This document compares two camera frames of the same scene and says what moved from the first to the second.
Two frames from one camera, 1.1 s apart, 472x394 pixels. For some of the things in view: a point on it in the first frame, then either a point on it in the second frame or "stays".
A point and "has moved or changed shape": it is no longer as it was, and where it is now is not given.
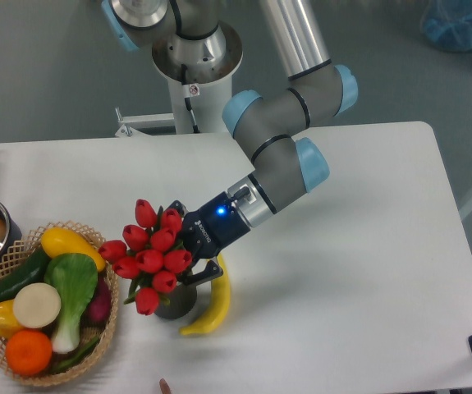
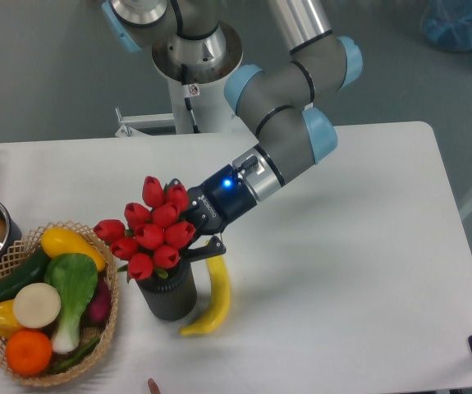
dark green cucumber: [32, 271] stays
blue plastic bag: [460, 25] stays
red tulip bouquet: [150, 254] has moved or changed shape
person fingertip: [164, 387] to [153, 387]
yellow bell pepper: [2, 320] stays
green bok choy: [72, 277] stays
